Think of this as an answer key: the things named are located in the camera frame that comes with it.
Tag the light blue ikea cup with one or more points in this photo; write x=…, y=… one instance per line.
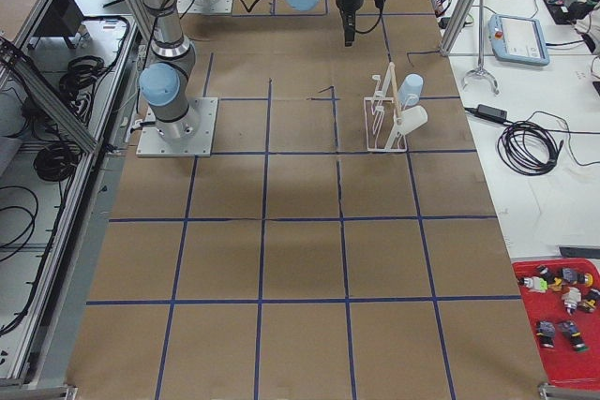
x=410, y=90

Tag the white ikea cup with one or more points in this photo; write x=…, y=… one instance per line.
x=411, y=119

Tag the black power adapter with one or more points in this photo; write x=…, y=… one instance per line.
x=491, y=114

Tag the blue teach pendant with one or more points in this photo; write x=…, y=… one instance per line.
x=518, y=40

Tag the person in white shirt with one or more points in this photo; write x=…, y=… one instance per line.
x=584, y=15

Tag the red plastic tray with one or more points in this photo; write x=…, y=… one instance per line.
x=561, y=297

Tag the white wire cup rack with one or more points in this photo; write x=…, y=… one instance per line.
x=382, y=112

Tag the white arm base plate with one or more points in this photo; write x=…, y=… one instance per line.
x=193, y=135

